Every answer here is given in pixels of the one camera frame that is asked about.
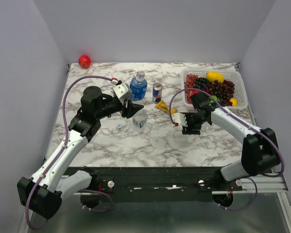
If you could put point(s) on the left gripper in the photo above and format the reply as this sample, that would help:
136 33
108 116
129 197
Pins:
132 108

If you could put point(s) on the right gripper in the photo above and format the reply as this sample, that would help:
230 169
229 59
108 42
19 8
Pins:
188 130

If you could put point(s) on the blue label plastic bottle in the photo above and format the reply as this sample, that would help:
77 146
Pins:
138 86

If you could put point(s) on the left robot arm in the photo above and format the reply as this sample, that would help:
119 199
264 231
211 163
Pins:
45 190

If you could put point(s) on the small clear labelled bottle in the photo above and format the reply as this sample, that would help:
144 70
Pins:
139 120

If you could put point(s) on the red dragon fruit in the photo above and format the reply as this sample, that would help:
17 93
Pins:
189 94

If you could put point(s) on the yellow snack packet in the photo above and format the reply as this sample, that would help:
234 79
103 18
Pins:
161 105

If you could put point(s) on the right blue energy drink can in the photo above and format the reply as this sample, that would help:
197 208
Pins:
157 92

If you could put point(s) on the black grape bunch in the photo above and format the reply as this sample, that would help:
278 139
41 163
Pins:
203 84

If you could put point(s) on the red grape bunch left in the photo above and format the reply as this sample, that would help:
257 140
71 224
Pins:
191 81

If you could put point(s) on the dark red grape bunch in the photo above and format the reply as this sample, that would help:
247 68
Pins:
224 91

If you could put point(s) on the small yellow lemon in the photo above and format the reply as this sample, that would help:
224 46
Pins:
233 102

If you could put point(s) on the yellow mango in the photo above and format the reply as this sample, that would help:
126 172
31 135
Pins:
212 76

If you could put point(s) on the white plastic basket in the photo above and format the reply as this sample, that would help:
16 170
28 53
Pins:
234 76

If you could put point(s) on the red apple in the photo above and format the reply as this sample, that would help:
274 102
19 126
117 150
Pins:
84 61

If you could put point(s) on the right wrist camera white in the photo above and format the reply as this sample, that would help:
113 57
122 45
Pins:
179 119

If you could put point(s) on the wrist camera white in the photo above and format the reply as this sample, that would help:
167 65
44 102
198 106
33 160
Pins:
179 119
122 91

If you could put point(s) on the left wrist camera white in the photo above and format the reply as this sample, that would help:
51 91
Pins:
122 91

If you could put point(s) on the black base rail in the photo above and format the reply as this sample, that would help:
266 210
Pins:
159 184

